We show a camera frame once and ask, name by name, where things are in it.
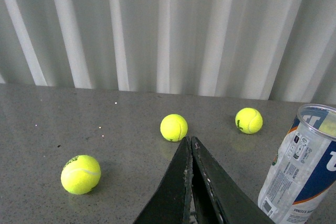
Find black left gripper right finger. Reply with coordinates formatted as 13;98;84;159
191;137;273;223

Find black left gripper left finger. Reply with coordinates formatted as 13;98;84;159
134;137;193;224

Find clear blue tennis ball can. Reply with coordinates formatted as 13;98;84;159
258;104;335;223

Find centre yellow tennis ball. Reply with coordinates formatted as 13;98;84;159
160;114;188;142

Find yellow tennis ball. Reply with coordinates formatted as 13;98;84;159
61;155;101;195
160;114;188;142
235;108;263;134

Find left yellow tennis ball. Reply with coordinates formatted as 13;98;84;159
61;155;101;195

